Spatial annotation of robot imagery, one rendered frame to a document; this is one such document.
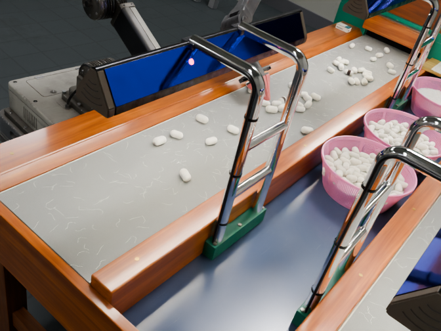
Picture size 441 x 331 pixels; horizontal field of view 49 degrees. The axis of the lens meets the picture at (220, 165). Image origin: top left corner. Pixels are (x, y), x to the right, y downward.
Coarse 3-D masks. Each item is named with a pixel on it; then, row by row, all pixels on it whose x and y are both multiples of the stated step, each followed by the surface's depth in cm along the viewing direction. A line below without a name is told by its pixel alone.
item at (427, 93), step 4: (420, 88) 192; (424, 88) 193; (428, 88) 194; (420, 92) 188; (424, 92) 189; (428, 92) 189; (432, 92) 192; (436, 92) 191; (440, 92) 194; (428, 96) 188; (432, 96) 188; (436, 96) 188; (440, 96) 189; (432, 100) 186; (436, 100) 184; (440, 100) 185; (440, 104) 182; (436, 108) 180; (432, 112) 178; (440, 112) 177
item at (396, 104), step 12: (432, 0) 151; (432, 12) 151; (420, 36) 157; (432, 36) 169; (420, 48) 159; (408, 60) 162; (420, 60) 174; (408, 72) 164; (396, 84) 168; (408, 84) 180; (396, 96) 169; (396, 108) 177
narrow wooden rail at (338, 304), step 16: (416, 192) 127; (432, 192) 129; (400, 208) 121; (416, 208) 122; (400, 224) 116; (416, 224) 117; (384, 240) 110; (400, 240) 111; (368, 256) 104; (384, 256) 105; (352, 272) 100; (368, 272) 101; (336, 288) 95; (352, 288) 96; (368, 288) 97; (320, 304) 91; (336, 304) 92; (352, 304) 93; (304, 320) 88; (320, 320) 88; (336, 320) 89
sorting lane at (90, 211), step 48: (336, 48) 206; (384, 48) 218; (240, 96) 155; (336, 96) 169; (144, 144) 124; (192, 144) 129; (288, 144) 138; (0, 192) 101; (48, 192) 104; (96, 192) 107; (144, 192) 110; (192, 192) 113; (48, 240) 94; (96, 240) 96
